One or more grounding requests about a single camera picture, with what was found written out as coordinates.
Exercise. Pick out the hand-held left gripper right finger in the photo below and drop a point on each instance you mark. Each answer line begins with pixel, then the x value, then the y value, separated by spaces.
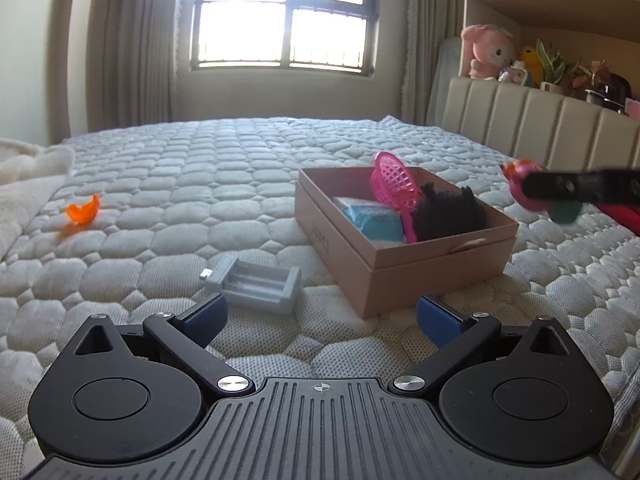
pixel 440 320

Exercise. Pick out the pink cardboard box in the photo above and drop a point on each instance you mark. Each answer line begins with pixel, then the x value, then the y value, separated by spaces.
pixel 400 280

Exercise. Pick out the small white figurine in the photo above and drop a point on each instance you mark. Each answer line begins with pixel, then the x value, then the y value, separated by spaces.
pixel 515 75

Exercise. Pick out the pink toy racket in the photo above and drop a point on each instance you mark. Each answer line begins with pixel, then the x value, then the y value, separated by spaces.
pixel 395 180

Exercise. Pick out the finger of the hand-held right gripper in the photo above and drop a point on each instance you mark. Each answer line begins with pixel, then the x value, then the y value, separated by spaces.
pixel 590 186

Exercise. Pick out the cream padded headboard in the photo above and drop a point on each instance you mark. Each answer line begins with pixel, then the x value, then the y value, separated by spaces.
pixel 525 110

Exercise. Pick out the white fleece blanket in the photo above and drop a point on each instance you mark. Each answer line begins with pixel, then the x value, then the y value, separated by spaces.
pixel 25 180

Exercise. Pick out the barred window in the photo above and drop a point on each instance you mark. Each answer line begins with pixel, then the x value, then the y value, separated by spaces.
pixel 280 10

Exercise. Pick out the orange plastic piece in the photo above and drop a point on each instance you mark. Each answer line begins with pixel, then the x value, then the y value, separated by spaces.
pixel 82 212

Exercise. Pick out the pink plush toy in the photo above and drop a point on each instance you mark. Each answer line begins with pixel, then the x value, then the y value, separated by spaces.
pixel 487 52

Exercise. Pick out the white quilted mattress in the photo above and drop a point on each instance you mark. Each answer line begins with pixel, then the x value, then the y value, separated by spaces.
pixel 175 200

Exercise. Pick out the beige curtain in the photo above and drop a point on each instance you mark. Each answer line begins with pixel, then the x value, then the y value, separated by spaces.
pixel 135 45
pixel 430 10

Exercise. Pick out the grey battery charger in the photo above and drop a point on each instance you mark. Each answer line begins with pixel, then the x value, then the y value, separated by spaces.
pixel 255 285

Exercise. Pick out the red cloth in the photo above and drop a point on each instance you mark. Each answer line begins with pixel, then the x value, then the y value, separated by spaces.
pixel 622 217

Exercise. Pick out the yellow plush toy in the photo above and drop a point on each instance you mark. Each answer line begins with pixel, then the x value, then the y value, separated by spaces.
pixel 530 62

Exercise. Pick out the pink orange green toy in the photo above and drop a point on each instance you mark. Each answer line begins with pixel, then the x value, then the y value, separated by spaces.
pixel 517 172

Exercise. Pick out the teal tissue packet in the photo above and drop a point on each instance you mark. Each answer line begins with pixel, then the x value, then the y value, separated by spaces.
pixel 372 217

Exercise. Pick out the potted green plant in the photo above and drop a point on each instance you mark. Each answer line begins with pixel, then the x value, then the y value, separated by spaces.
pixel 552 67

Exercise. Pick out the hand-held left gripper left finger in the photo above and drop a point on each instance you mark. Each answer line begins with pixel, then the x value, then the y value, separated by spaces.
pixel 207 315

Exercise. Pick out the black plush toy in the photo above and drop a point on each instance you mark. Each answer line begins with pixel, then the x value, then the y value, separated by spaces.
pixel 450 212

